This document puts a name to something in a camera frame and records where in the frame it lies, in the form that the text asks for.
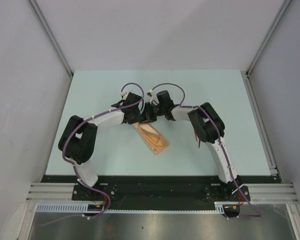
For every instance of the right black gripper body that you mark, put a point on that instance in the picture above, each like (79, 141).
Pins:
(161, 109)

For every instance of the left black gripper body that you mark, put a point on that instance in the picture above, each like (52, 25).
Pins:
(136, 117)

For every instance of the peach cloth napkin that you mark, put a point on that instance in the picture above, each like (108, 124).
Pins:
(154, 140)

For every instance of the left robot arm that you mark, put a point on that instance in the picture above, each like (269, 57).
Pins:
(78, 139)

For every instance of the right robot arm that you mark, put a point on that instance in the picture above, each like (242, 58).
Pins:
(207, 125)

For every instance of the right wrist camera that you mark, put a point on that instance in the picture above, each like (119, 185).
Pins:
(152, 96)

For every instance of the right aluminium frame post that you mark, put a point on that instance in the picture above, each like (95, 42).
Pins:
(280, 15)

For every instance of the aluminium frame post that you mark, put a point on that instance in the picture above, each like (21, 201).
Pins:
(39, 15)
(280, 15)

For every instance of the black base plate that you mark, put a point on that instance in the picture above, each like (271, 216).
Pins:
(152, 192)

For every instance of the slotted cable duct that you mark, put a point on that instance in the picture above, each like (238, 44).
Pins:
(87, 208)

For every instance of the aluminium front rail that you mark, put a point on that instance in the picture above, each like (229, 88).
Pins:
(272, 193)

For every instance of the left aluminium frame post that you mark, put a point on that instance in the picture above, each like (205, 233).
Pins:
(39, 15)

